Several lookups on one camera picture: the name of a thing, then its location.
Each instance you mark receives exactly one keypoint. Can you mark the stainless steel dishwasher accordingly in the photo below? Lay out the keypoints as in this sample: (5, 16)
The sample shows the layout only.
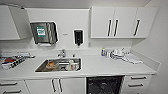
(103, 86)

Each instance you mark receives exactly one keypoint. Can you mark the black soap dispenser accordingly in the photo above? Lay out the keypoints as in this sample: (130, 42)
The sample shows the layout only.
(78, 37)

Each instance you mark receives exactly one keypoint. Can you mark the small sink deck button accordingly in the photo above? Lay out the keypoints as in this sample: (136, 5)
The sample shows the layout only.
(74, 55)

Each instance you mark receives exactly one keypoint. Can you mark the blue white bottle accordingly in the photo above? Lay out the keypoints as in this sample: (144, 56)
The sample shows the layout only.
(103, 52)

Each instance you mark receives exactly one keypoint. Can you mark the white mug red print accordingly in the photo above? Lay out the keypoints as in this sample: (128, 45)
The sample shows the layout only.
(72, 65)

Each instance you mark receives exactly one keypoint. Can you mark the chrome faucet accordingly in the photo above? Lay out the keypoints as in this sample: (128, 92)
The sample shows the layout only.
(62, 53)

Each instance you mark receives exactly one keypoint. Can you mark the small white bottle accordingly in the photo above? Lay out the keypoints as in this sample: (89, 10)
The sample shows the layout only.
(108, 53)

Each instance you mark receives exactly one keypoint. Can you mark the clear container orange food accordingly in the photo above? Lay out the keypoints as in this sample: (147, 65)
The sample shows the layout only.
(51, 65)

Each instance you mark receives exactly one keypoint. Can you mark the white two-door base cabinet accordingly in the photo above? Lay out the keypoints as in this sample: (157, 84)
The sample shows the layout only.
(71, 87)

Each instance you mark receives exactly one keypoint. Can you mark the steel paper towel dispenser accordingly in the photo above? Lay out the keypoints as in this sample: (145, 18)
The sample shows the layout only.
(41, 32)

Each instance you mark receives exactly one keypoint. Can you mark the steel sink basin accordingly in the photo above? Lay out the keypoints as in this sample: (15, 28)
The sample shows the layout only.
(40, 69)

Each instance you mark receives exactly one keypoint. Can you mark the white wall outlet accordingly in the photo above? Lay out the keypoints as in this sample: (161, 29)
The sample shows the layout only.
(90, 45)

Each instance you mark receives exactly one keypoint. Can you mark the small wall label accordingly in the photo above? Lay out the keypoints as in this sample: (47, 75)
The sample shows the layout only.
(66, 33)

